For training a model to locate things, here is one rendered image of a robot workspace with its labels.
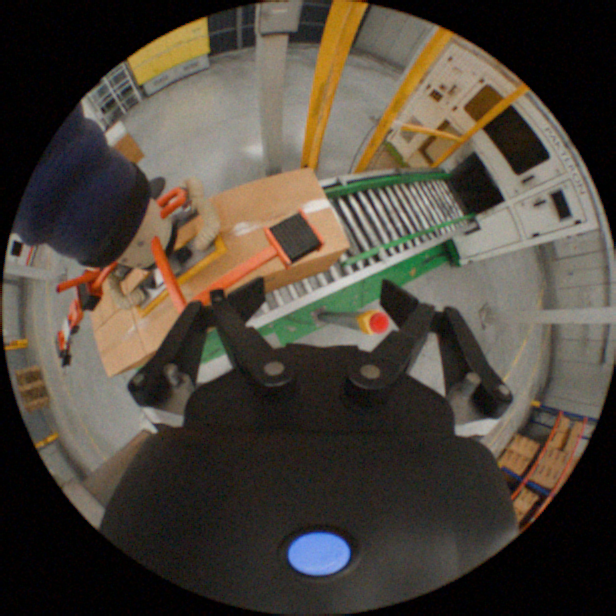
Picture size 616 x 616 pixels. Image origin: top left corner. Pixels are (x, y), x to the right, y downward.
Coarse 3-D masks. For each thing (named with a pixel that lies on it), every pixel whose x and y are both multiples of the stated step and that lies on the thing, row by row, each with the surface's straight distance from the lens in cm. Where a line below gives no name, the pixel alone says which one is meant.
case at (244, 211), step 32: (224, 192) 81; (256, 192) 77; (288, 192) 76; (320, 192) 77; (192, 224) 78; (224, 224) 72; (256, 224) 69; (320, 224) 69; (224, 256) 67; (320, 256) 64; (192, 288) 70
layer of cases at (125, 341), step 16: (144, 272) 144; (128, 288) 154; (112, 304) 169; (160, 304) 130; (96, 320) 191; (112, 320) 169; (128, 320) 152; (144, 320) 140; (160, 320) 130; (96, 336) 193; (112, 336) 170; (128, 336) 154; (144, 336) 141; (160, 336) 131; (112, 352) 174; (128, 352) 157; (144, 352) 143; (112, 368) 180; (128, 368) 180
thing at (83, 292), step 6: (84, 270) 68; (90, 270) 67; (90, 282) 64; (78, 288) 71; (84, 288) 67; (90, 288) 63; (78, 294) 70; (84, 294) 67; (90, 294) 62; (96, 294) 63; (102, 294) 64; (78, 300) 68; (84, 300) 66; (90, 300) 63; (96, 300) 64; (78, 306) 68; (84, 306) 65; (90, 306) 68; (96, 306) 67
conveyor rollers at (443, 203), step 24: (360, 192) 139; (408, 192) 166; (432, 192) 193; (336, 216) 121; (360, 216) 128; (384, 216) 137; (432, 216) 175; (456, 216) 204; (360, 240) 119; (384, 240) 128; (360, 264) 113; (288, 288) 101; (312, 288) 102; (264, 312) 101
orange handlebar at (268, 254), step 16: (176, 192) 50; (176, 208) 49; (160, 256) 43; (256, 256) 34; (272, 256) 34; (160, 272) 42; (240, 272) 34; (96, 288) 63; (176, 288) 39; (208, 288) 35; (224, 288) 35; (176, 304) 39; (80, 320) 76; (64, 336) 91
